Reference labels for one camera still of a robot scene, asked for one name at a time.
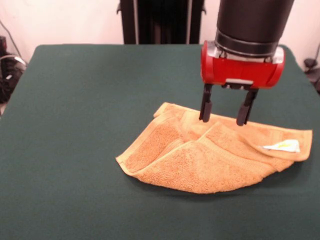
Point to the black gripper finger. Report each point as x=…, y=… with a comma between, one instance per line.
x=245, y=112
x=206, y=110

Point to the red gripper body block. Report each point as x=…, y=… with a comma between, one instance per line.
x=240, y=72

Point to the orange terry towel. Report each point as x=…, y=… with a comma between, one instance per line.
x=200, y=165

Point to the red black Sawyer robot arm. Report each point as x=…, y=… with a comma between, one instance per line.
x=252, y=22

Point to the black office chair base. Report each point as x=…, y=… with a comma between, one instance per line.
x=10, y=75
x=311, y=65

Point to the dark green table cloth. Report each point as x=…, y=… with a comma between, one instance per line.
x=75, y=125

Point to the black box with red light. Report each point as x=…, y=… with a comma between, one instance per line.
x=2, y=45

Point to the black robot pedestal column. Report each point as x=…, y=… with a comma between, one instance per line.
x=162, y=22

